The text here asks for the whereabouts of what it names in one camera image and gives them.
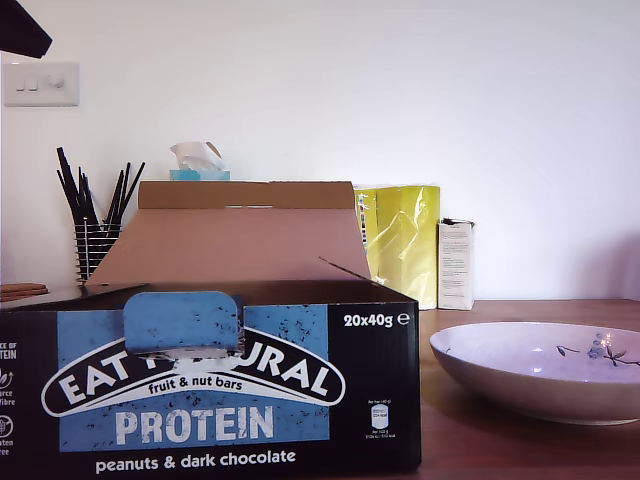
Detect black blue snackbar carton box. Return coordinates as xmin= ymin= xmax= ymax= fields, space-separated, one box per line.
xmin=0 ymin=180 xmax=423 ymax=475

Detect teal tissue box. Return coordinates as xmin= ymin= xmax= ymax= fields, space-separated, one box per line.
xmin=168 ymin=169 xmax=232 ymax=183

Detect white printed carton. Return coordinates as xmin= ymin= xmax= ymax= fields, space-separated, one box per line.
xmin=437 ymin=217 xmax=477 ymax=311

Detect black thin stick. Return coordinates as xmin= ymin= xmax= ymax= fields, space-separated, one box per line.
xmin=55 ymin=169 xmax=83 ymax=224
xmin=115 ymin=160 xmax=147 ymax=225
xmin=55 ymin=146 xmax=90 ymax=224
xmin=78 ymin=167 xmax=96 ymax=224
xmin=103 ymin=169 xmax=125 ymax=225
xmin=110 ymin=161 xmax=132 ymax=225

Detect brown cork coaster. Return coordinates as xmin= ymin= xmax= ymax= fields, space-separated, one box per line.
xmin=0 ymin=282 xmax=49 ymax=302

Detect yellow wrapped packet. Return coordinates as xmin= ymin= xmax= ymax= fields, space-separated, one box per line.
xmin=353 ymin=184 xmax=443 ymax=311

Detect white floral bowl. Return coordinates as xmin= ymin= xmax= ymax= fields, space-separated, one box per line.
xmin=429 ymin=321 xmax=640 ymax=427

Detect white wall switch plate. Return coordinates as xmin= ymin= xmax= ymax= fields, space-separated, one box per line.
xmin=3 ymin=61 xmax=80 ymax=107

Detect wire stick holder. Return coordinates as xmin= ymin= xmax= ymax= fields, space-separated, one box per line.
xmin=73 ymin=223 xmax=124 ymax=284

